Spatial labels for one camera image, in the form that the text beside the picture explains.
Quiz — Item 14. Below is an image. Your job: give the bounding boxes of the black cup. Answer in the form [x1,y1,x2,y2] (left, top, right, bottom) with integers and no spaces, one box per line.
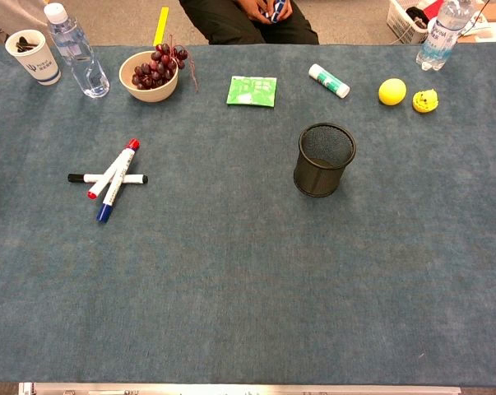
[293,122,357,198]

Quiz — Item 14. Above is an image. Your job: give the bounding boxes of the black capped white marker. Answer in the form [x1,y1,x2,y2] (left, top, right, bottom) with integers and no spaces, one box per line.
[67,173,149,185]

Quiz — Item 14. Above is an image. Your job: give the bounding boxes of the red capped white marker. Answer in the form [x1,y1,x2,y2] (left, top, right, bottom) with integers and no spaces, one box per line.
[86,138,141,201]

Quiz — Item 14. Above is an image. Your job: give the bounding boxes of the blue capped white marker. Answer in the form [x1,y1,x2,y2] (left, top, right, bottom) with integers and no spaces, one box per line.
[95,158,134,225]

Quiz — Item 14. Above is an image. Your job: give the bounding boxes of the blue table cloth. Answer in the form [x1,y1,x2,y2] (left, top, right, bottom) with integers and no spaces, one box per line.
[0,43,496,386]

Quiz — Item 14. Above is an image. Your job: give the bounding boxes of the green paper packet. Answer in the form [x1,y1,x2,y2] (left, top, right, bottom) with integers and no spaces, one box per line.
[226,75,278,109]

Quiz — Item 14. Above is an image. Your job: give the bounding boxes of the white green glue stick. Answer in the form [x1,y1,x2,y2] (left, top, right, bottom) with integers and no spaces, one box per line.
[308,63,351,100]

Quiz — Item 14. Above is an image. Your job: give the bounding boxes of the beige bowl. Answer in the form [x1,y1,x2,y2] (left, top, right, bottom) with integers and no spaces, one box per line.
[118,50,179,104]

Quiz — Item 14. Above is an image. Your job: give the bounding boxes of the dark red grape bunch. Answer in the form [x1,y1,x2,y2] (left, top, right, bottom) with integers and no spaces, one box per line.
[131,34,200,92]

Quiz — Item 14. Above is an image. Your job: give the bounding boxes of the person in black trousers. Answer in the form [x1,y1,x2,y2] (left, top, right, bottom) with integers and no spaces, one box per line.
[178,0,320,46]

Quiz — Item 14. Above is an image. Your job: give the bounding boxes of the yellow ball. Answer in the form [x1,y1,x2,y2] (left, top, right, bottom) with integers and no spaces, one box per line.
[378,77,408,107]

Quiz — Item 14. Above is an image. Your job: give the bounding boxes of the blue white folding toy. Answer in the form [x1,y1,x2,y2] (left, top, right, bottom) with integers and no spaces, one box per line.
[262,0,289,22]

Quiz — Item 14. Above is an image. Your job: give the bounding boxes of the yellow ruler strip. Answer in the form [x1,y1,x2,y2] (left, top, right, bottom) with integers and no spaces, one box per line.
[152,6,170,47]

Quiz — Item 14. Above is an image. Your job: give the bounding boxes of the small yellow toy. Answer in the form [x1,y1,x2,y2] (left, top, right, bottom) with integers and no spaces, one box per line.
[411,88,439,114]

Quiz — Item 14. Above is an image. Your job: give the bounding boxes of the clear unlabelled water bottle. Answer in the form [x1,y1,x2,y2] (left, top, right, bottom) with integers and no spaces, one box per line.
[43,2,111,100]

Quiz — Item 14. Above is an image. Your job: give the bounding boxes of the white plastic basket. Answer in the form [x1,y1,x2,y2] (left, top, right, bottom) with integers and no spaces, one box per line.
[386,0,438,45]

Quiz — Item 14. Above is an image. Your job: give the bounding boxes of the white paper cup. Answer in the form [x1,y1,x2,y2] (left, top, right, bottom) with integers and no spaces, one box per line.
[4,29,62,86]

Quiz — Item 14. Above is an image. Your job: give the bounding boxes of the blue labelled water bottle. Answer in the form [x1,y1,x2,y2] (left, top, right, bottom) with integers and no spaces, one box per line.
[415,0,475,72]

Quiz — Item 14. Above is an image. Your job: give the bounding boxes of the dark clips in cup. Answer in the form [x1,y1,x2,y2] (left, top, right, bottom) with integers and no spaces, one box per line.
[16,35,39,53]

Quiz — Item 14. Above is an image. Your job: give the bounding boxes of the person in grey clothes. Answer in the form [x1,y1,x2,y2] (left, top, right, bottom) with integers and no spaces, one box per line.
[0,0,53,46]

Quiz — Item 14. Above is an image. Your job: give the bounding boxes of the aluminium rail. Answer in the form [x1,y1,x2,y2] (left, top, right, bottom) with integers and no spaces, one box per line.
[18,382,462,395]

